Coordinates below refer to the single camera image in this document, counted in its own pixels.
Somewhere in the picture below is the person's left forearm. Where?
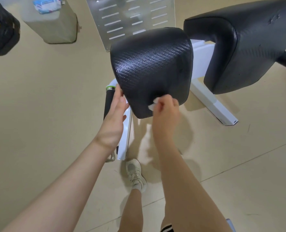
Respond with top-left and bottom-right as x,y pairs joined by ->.
3,140 -> 110,232

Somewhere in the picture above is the perforated metal footplate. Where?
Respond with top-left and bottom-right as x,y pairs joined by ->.
85,0 -> 176,52

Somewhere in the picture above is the black textured cushion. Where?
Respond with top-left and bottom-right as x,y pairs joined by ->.
110,27 -> 194,120

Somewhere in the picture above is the blue white wet wipe pack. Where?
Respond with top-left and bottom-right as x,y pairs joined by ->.
33,0 -> 62,14

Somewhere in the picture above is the person's left leg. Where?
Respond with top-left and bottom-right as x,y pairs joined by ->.
118,188 -> 143,232

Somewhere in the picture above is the black cushion with small dents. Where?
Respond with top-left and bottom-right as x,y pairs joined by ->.
183,0 -> 286,95

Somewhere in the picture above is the person's grey white shirt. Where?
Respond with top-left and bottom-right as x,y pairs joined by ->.
226,218 -> 236,232

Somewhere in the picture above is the person's right hand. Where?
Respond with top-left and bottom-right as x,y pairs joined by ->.
152,94 -> 182,143

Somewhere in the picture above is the person's right forearm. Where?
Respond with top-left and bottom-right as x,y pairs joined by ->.
155,137 -> 233,232

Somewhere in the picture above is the white machine frame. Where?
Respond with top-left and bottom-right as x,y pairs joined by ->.
85,0 -> 286,163

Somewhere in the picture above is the person's left beige sneaker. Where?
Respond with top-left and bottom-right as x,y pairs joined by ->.
125,159 -> 148,193

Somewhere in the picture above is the white cleaning wipe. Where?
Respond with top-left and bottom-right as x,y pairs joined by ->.
148,98 -> 160,111

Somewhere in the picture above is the person's left hand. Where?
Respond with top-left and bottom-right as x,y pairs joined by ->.
94,84 -> 129,152

